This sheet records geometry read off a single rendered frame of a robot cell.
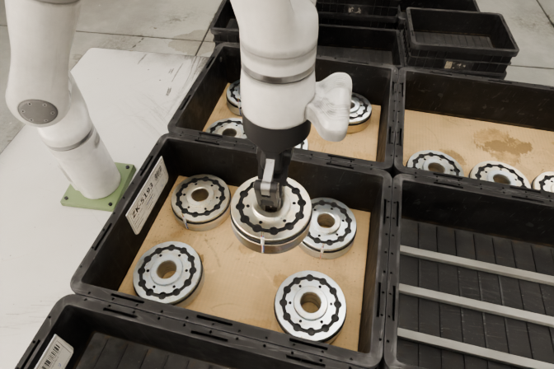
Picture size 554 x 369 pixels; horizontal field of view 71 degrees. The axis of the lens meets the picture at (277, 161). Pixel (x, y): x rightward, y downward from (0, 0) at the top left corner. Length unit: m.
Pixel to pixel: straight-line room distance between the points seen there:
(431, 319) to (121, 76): 1.05
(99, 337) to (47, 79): 0.39
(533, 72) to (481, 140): 2.00
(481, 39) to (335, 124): 1.66
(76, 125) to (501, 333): 0.77
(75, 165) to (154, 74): 0.51
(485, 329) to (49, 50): 0.74
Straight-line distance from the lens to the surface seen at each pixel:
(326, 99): 0.39
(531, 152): 0.94
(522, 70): 2.87
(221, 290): 0.63
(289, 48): 0.33
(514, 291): 0.72
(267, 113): 0.37
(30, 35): 0.64
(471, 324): 0.67
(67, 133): 0.80
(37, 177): 1.07
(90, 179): 0.88
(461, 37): 1.98
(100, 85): 1.28
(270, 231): 0.47
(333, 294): 0.60
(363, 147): 0.82
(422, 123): 0.90
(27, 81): 0.69
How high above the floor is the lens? 1.41
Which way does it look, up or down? 48 degrees down
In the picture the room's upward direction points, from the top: straight up
